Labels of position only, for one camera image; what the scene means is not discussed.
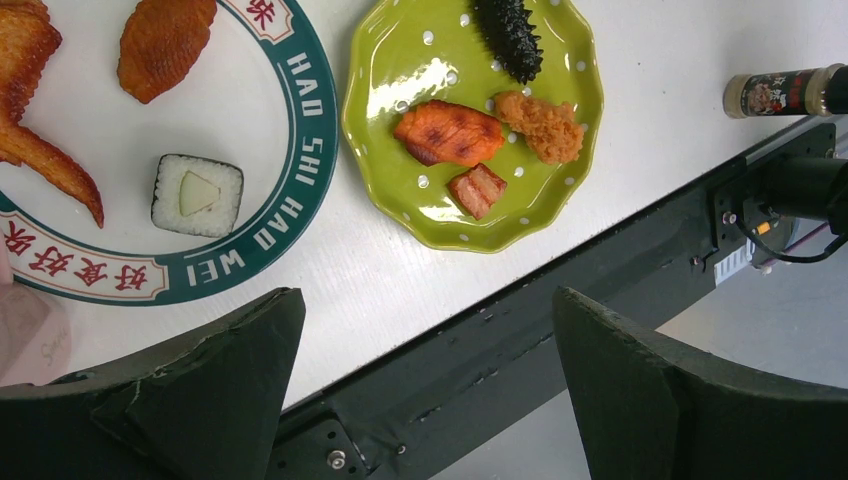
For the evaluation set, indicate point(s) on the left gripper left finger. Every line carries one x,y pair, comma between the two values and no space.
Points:
201,405

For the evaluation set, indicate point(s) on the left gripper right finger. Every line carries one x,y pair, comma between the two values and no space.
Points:
648,406

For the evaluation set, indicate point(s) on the green dotted plate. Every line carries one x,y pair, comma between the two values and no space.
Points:
405,53

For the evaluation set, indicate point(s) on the small black cap spice bottle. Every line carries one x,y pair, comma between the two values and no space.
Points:
810,92

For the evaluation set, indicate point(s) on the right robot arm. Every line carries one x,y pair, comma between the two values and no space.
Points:
808,187

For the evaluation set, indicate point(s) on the pink white mug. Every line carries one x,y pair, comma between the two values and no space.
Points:
36,339

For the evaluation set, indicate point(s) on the sushi rice roll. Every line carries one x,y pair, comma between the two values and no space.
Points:
196,196

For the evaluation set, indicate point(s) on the pork belly piece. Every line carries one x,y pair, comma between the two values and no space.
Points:
477,190

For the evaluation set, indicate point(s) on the fried chicken nugget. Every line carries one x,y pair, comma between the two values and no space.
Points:
550,131

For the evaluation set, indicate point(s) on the white plate teal rim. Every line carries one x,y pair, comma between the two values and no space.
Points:
260,97

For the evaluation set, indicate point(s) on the orange grilled fish piece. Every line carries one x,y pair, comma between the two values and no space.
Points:
436,132

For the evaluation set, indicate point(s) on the brown chicken wing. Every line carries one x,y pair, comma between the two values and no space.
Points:
161,41

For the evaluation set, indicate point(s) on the black sea cucumber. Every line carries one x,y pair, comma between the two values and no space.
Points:
509,35

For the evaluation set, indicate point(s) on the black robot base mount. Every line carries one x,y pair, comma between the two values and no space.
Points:
420,408

